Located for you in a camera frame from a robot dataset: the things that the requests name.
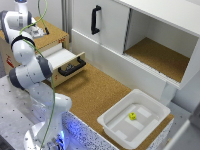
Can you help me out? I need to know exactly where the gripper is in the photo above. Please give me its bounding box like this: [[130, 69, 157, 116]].
[[31, 26, 47, 38]]

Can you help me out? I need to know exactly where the wooden drawer box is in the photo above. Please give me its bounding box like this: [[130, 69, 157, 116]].
[[0, 18, 71, 85]]

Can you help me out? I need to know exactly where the wooden drawer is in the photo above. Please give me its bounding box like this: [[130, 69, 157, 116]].
[[44, 45, 88, 89]]

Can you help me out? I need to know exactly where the white sliding door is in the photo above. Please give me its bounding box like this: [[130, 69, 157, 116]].
[[72, 0, 131, 56]]

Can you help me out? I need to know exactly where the white cabinet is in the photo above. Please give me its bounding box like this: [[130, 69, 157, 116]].
[[68, 0, 200, 108]]

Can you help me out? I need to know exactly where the white plastic box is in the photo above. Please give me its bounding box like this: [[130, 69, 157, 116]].
[[96, 88, 172, 150]]

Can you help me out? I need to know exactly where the yellow block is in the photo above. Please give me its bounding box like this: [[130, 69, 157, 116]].
[[128, 112, 137, 121]]

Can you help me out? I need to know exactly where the black drawer handle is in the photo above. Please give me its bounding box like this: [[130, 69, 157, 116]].
[[57, 56, 87, 78]]

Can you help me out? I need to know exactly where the black door handle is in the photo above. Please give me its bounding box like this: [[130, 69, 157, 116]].
[[90, 4, 102, 36]]

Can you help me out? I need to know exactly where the green cable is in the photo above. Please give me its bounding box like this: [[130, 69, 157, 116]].
[[18, 0, 58, 149]]

